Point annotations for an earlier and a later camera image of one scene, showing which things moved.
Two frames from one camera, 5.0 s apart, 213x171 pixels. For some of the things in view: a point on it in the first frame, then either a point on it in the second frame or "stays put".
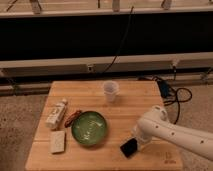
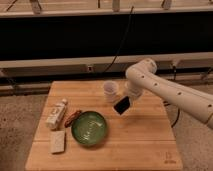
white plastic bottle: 55,114 stays put
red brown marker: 70,118 stays put
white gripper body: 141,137 -> 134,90
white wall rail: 131,63 stays put
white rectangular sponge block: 57,141 stays put
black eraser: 129,147 -> 122,105
